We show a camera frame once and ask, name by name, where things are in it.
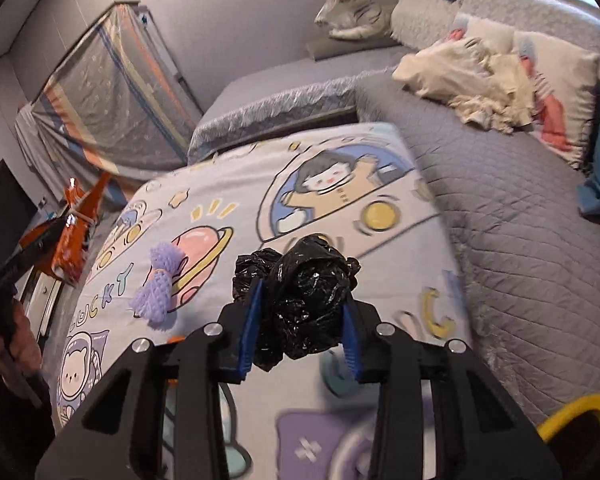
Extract grey flat pillow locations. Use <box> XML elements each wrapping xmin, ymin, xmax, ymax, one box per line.
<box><xmin>306</xmin><ymin>36</ymin><xmax>415</xmax><ymax>62</ymax></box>

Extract person left hand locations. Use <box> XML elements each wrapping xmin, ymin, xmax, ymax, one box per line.
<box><xmin>0</xmin><ymin>299</ymin><xmax>42</xmax><ymax>391</ymax></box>

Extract baby print pillow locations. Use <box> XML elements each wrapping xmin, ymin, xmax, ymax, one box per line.
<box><xmin>448</xmin><ymin>13</ymin><xmax>600</xmax><ymax>169</ymax></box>

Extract yellow rimmed trash bin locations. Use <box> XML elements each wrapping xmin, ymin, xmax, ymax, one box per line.
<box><xmin>536</xmin><ymin>393</ymin><xmax>600</xmax><ymax>442</ymax></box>

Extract orange snack wrapper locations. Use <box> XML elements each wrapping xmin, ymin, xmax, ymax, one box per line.
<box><xmin>20</xmin><ymin>171</ymin><xmax>111</xmax><ymax>286</ymax></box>

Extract white tiger plush toy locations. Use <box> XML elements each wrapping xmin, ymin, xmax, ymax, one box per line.
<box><xmin>314</xmin><ymin>0</ymin><xmax>392</xmax><ymax>41</ymax></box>

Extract cartoon astronaut bed quilt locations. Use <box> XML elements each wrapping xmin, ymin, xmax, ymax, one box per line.
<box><xmin>55</xmin><ymin>122</ymin><xmax>470</xmax><ymax>479</ymax></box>

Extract black plastic bag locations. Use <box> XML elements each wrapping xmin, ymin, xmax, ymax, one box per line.
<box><xmin>233</xmin><ymin>234</ymin><xmax>361</xmax><ymax>372</ymax></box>

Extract cream crumpled clothes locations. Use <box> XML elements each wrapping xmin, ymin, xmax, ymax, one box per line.
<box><xmin>392</xmin><ymin>37</ymin><xmax>534</xmax><ymax>134</ymax></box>

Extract purple knitted bundle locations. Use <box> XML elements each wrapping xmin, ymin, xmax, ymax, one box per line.
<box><xmin>130</xmin><ymin>242</ymin><xmax>185</xmax><ymax>324</ymax></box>

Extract grey quilted bedspread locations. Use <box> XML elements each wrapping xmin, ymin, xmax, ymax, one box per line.
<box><xmin>355</xmin><ymin>75</ymin><xmax>600</xmax><ymax>422</ymax></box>

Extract grey bed sheet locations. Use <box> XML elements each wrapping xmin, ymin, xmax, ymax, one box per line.
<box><xmin>187</xmin><ymin>47</ymin><xmax>406</xmax><ymax>165</ymax></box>

